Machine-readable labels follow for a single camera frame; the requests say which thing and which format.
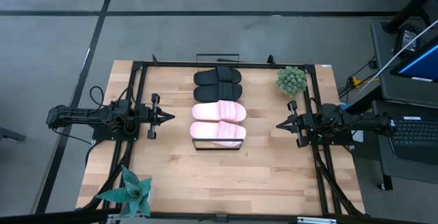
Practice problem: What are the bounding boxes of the yellow plug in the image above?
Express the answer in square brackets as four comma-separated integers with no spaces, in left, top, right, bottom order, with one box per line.
[348,75,364,88]

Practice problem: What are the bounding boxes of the bushy green plant white pot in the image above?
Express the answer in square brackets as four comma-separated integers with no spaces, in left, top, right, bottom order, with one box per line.
[275,65,309,97]

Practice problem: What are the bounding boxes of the black office desk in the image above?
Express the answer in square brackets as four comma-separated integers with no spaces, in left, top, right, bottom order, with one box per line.
[381,0,438,35]

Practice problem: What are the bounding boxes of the grey chair leg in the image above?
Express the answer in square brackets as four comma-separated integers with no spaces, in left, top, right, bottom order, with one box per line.
[0,127,27,142]

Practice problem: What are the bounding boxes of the black laptop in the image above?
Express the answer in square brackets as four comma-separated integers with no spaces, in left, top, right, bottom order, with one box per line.
[387,114,438,165]

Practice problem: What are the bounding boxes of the white cable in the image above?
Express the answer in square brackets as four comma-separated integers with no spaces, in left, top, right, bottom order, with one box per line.
[357,18,438,95]

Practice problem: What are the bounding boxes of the black power adapter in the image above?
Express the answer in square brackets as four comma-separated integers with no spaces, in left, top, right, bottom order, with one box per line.
[393,24,422,58]

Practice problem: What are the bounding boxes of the teal spiky succulent plant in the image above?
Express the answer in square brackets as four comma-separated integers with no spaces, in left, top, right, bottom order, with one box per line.
[94,164,153,218]

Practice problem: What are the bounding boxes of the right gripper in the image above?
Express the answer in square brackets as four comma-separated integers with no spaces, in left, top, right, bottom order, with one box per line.
[276,100,314,149]

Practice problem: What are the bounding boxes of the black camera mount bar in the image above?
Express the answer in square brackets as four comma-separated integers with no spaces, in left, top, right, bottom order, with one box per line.
[0,208,438,224]

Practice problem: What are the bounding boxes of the monitor with blue screen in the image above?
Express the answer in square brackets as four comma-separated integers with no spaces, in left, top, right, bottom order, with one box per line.
[389,35,438,84]

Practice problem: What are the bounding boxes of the pink slide sandal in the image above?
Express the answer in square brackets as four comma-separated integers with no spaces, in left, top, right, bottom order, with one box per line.
[189,120,247,148]
[191,99,248,123]

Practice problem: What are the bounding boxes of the wooden shelf with black frame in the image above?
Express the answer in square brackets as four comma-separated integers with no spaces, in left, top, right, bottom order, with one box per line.
[191,53,245,151]

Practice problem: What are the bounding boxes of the black slide sandal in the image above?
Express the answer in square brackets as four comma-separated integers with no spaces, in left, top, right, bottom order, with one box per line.
[193,82,244,103]
[193,66,243,86]

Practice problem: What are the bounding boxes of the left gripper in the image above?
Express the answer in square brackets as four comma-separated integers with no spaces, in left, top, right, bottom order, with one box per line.
[138,93,175,139]

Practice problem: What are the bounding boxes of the black aluminium table frame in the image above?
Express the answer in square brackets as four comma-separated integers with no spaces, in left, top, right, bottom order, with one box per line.
[80,54,365,218]

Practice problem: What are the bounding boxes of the silver label plate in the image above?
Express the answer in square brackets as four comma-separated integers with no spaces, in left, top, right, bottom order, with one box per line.
[296,216,338,224]

